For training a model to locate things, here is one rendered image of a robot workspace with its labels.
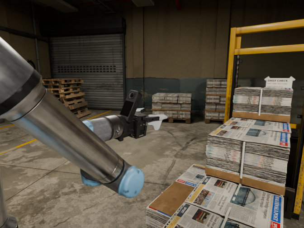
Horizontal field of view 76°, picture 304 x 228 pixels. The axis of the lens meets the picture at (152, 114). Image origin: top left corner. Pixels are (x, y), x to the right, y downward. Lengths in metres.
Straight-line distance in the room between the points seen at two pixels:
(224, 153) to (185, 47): 6.65
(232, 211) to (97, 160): 0.68
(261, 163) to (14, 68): 1.02
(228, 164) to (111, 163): 0.79
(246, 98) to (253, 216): 0.92
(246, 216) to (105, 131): 0.66
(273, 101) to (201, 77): 5.99
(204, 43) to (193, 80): 1.32
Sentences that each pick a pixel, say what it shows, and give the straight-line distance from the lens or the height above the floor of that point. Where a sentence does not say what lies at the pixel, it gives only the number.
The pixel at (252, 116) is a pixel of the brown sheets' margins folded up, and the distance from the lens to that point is 1.64.
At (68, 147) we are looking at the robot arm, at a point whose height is 1.25.
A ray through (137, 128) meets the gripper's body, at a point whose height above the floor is 1.20.
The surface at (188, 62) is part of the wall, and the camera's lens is 7.52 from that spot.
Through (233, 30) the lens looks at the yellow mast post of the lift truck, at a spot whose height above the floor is 1.82.
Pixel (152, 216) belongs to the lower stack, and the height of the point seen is 0.56.
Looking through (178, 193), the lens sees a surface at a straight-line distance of 1.44.
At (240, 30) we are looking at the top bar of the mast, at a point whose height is 1.82.
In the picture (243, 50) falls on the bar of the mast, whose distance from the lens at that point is 2.20.
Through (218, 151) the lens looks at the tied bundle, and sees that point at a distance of 1.12.
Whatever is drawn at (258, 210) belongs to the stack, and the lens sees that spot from 1.01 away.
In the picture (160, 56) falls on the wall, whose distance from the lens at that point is 7.66.
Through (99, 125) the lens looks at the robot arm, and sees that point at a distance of 0.58.
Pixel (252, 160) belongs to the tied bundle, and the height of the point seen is 0.97.
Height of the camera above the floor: 1.38
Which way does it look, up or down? 11 degrees down
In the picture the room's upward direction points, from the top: straight up
